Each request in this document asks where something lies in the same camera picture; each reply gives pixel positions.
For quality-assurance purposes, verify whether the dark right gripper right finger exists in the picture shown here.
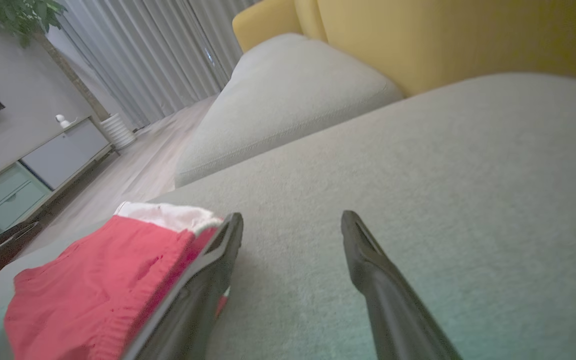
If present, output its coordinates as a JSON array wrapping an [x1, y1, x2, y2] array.
[[340, 210, 464, 360]]

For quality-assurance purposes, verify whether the grey and white TV cabinet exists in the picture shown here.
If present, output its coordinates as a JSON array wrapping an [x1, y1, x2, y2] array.
[[0, 115, 117, 251]]

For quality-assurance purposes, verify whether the red and white basketball jersey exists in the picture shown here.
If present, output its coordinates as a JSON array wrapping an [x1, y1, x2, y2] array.
[[3, 201, 230, 360]]

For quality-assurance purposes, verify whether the white ribbed plant pot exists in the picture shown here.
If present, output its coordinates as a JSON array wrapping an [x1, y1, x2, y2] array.
[[99, 112, 138, 151]]

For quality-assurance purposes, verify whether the grey fabric sofa seat cushion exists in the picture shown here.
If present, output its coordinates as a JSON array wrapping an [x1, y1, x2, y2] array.
[[174, 32, 405, 189]]

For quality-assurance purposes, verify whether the grey pleated curtain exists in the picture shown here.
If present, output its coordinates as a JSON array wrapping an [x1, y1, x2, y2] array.
[[48, 0, 260, 132]]

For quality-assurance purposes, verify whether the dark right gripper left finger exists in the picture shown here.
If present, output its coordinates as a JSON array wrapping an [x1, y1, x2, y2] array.
[[120, 212, 244, 360]]

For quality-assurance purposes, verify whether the large grey fabric sofa ottoman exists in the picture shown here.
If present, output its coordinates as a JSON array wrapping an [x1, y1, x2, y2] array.
[[0, 72, 576, 360]]

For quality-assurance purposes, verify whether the yellow sofa backrest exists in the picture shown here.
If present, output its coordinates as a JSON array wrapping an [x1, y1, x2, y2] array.
[[232, 0, 576, 98]]

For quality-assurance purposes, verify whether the green leafy indoor tree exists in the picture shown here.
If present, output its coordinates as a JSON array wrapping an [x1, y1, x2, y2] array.
[[0, 0, 114, 123]]

